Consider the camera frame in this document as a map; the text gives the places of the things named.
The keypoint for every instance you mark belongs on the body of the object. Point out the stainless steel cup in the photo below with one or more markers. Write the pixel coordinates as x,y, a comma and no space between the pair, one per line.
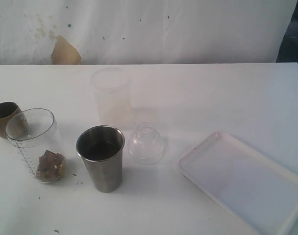
101,149

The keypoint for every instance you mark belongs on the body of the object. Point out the brown wooden pieces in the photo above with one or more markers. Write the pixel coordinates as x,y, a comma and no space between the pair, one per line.
51,167

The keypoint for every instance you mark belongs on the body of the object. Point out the brown wooden cup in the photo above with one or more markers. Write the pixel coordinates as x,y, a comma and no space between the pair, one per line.
18,126

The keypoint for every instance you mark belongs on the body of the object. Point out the clear measuring shaker cup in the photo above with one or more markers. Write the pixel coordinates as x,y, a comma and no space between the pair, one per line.
42,134

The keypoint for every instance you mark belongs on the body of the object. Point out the clear plastic dome lid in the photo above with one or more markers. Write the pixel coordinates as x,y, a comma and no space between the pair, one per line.
145,145

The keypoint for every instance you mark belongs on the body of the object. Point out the frosted plastic tall container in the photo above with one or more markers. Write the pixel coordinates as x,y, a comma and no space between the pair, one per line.
113,96

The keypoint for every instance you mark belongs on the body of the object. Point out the white plastic tray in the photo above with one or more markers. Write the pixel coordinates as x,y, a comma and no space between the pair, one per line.
249,185

